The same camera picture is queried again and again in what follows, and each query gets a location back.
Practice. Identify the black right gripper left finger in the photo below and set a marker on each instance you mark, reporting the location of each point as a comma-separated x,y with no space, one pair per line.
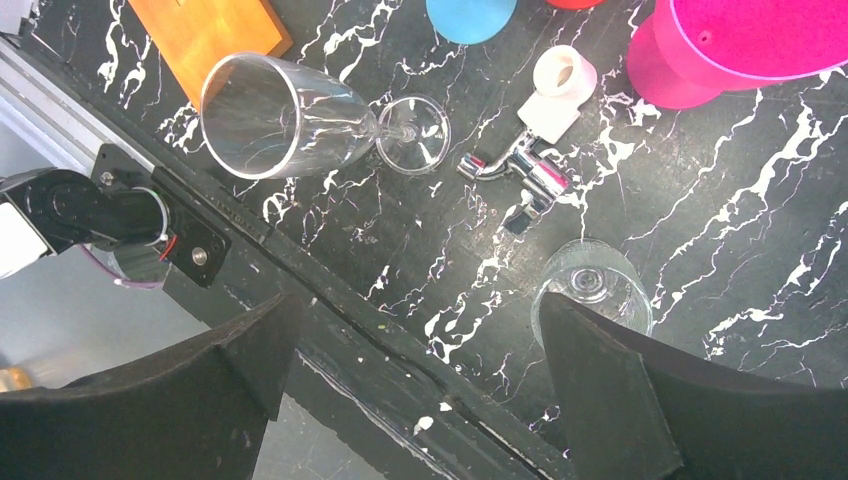
198,409

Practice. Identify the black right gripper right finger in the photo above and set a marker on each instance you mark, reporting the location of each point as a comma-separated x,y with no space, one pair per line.
636,408

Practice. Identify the clear wine glass gold rack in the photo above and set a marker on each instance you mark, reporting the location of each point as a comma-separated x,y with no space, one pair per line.
267,118

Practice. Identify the pink wine glass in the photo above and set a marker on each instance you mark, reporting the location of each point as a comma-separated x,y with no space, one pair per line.
687,53

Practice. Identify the red wine glass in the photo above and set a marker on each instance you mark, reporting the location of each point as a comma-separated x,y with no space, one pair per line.
574,4

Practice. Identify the light blue wine glass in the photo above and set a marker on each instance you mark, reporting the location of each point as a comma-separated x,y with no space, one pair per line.
469,22

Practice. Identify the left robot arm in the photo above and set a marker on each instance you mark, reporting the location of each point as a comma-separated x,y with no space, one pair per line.
47,211

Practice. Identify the orange wooden rack base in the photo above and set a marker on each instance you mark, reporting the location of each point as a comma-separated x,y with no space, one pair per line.
193,35

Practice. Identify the aluminium front rail frame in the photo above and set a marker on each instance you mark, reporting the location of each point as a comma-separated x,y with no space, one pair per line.
367,380

